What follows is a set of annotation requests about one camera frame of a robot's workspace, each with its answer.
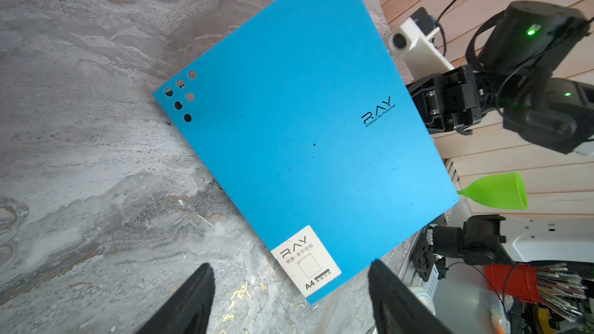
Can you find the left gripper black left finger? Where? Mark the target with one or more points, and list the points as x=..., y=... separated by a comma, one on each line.
x=188, y=309

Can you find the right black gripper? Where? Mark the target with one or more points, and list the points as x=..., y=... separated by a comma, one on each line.
x=448, y=102

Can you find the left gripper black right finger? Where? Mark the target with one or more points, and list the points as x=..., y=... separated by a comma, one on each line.
x=395, y=308

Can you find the blue black file folder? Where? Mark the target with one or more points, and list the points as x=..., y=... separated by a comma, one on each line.
x=303, y=119

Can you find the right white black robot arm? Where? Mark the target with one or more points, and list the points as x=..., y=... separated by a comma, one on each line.
x=511, y=75

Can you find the red pen holder cup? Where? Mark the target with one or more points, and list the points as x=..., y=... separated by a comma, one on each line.
x=516, y=281

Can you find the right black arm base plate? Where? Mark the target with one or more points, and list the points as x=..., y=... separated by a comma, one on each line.
x=424, y=258

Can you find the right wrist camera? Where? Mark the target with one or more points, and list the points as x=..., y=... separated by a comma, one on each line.
x=411, y=42

